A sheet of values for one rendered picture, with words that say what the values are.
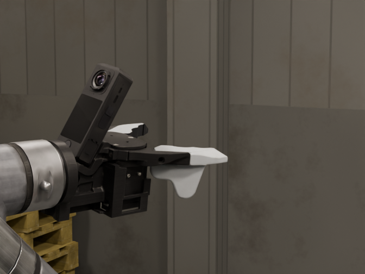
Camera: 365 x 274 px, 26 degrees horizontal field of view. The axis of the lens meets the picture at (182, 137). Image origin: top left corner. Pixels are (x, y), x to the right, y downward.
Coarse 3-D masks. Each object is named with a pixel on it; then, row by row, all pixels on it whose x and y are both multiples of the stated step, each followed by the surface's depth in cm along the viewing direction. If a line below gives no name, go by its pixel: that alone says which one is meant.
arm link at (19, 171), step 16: (0, 144) 82; (0, 160) 79; (16, 160) 80; (0, 176) 78; (16, 176) 79; (0, 192) 78; (16, 192) 79; (32, 192) 80; (0, 208) 78; (16, 208) 80
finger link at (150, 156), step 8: (128, 152) 88; (136, 152) 88; (144, 152) 88; (152, 152) 88; (160, 152) 89; (168, 152) 89; (176, 152) 89; (184, 152) 90; (136, 160) 89; (144, 160) 88; (152, 160) 88; (160, 160) 89; (168, 160) 89; (176, 160) 90; (184, 160) 90
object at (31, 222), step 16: (16, 224) 432; (32, 224) 433; (48, 224) 451; (64, 224) 463; (32, 240) 437; (48, 240) 466; (64, 240) 464; (48, 256) 447; (64, 256) 465; (64, 272) 467
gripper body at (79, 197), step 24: (120, 144) 89; (144, 144) 90; (72, 168) 84; (96, 168) 88; (120, 168) 88; (144, 168) 91; (72, 192) 84; (96, 192) 89; (120, 192) 89; (144, 192) 91
